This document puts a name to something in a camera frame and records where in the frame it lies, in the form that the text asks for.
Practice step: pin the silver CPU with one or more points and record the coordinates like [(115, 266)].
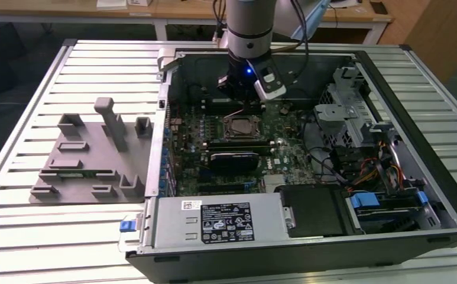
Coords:
[(241, 126)]

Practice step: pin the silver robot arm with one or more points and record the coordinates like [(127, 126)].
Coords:
[(248, 29)]

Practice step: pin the CPU socket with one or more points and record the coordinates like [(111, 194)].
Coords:
[(225, 136)]

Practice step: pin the green motherboard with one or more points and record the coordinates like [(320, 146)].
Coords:
[(188, 130)]

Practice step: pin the black graphics card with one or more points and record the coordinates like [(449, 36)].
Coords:
[(233, 161)]

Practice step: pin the perforated metal drive cage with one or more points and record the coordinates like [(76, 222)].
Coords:
[(343, 118)]

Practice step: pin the silver chipset heatsink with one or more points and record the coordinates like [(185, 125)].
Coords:
[(277, 182)]

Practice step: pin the black expansion slot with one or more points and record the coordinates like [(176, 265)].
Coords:
[(224, 188)]

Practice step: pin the white cardboard box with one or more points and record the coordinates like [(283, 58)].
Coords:
[(111, 3)]

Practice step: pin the black phone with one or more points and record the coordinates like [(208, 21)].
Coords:
[(378, 7)]

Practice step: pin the black plastic shroud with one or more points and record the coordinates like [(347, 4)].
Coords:
[(311, 210)]

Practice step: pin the silver power supply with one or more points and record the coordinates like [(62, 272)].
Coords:
[(172, 225)]

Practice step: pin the blue disk carrier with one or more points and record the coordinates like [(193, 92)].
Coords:
[(364, 200)]

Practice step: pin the green RAM stick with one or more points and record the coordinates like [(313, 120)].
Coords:
[(76, 175)]

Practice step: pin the grey parts rack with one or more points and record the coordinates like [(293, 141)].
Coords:
[(86, 189)]

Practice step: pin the wooden desk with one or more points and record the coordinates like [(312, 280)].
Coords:
[(55, 12)]

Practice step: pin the wooden cabinet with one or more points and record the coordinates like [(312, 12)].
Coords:
[(441, 35)]

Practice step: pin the blue case latch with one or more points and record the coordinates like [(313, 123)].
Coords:
[(125, 226)]

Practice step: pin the black PC case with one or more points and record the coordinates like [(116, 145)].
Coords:
[(252, 263)]

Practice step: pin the blue plastic drive clip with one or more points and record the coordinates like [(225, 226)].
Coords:
[(422, 197)]

